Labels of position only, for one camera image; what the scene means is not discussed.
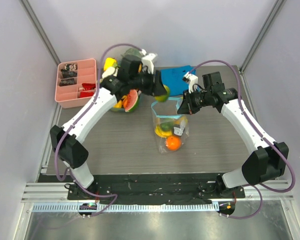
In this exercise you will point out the green orange mango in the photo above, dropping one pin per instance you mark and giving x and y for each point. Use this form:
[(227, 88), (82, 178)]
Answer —
[(167, 126)]

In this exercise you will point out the small yellow lemon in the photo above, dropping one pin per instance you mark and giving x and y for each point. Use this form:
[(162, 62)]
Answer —
[(118, 105)]

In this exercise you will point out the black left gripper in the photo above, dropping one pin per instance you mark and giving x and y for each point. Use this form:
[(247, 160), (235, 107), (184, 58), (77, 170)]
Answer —
[(155, 88)]

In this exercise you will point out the blue folded cloth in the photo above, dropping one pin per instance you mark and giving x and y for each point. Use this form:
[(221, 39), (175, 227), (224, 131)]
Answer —
[(172, 78)]

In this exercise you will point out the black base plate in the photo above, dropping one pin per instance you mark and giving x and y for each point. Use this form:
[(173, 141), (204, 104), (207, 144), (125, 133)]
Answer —
[(160, 189)]

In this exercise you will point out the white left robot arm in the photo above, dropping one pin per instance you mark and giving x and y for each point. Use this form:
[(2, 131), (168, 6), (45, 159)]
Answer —
[(67, 141)]

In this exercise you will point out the clear zip top bag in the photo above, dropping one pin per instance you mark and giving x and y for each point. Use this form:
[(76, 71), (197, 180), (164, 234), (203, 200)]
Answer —
[(167, 109)]

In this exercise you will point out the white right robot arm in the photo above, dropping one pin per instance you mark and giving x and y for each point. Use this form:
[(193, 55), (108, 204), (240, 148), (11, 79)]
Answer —
[(265, 161)]

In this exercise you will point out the yellow bell pepper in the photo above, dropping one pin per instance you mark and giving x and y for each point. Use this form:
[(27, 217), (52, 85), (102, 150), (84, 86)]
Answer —
[(109, 62)]

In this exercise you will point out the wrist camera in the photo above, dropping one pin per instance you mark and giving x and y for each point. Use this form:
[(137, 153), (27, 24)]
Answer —
[(191, 80), (148, 60)]

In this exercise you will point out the orange fruit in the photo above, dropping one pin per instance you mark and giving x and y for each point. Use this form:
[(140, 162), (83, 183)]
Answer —
[(173, 143)]

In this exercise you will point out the white slotted cable duct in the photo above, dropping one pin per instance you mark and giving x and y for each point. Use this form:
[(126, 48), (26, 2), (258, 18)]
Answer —
[(88, 208)]

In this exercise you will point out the pink organizer tray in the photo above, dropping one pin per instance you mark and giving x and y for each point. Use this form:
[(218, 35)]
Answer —
[(75, 82)]

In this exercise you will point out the yellow banana bunch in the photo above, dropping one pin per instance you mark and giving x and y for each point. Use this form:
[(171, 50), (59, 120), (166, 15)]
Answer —
[(179, 127)]

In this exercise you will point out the white cauliflower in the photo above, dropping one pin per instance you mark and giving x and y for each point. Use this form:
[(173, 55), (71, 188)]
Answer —
[(111, 71)]

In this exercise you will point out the green fruit basket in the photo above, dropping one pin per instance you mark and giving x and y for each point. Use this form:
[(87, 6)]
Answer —
[(122, 109)]

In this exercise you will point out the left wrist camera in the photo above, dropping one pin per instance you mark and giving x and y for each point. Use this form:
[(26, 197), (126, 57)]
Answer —
[(148, 60)]

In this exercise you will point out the green melon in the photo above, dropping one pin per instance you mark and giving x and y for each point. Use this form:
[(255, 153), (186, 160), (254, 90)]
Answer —
[(133, 54)]

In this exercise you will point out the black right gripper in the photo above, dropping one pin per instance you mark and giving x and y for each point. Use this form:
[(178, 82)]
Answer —
[(188, 101)]

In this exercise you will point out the watermelon slice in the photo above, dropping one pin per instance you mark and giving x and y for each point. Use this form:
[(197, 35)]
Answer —
[(133, 101)]

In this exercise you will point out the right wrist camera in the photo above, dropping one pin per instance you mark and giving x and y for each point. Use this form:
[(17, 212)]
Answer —
[(191, 80)]

